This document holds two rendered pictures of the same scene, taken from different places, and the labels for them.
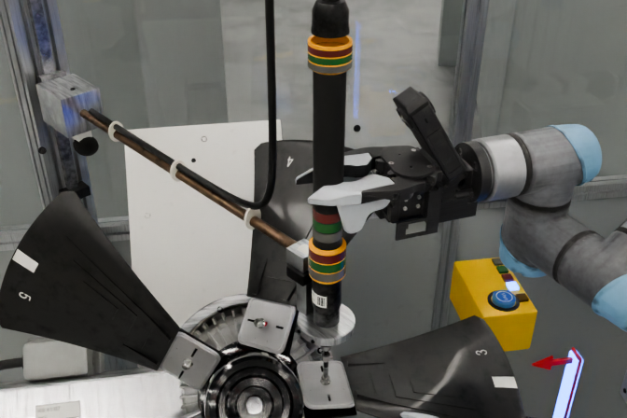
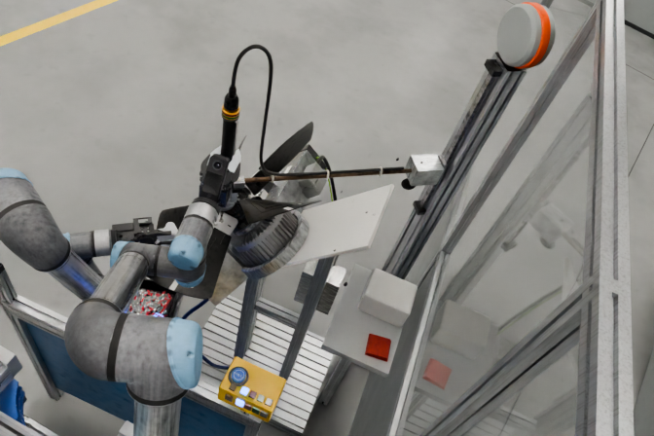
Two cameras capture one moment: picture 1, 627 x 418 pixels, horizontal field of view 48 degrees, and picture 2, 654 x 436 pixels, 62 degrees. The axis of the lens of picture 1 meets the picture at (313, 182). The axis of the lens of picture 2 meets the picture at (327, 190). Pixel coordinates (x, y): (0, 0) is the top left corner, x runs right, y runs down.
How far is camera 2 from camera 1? 1.62 m
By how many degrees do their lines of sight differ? 77
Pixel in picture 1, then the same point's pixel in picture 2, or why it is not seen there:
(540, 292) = not seen: outside the picture
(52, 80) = (437, 160)
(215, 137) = (372, 219)
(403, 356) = (213, 255)
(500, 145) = (198, 206)
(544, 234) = not seen: hidden behind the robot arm
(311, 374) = (229, 220)
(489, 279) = (259, 384)
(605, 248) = (143, 248)
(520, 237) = not seen: hidden behind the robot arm
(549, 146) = (184, 226)
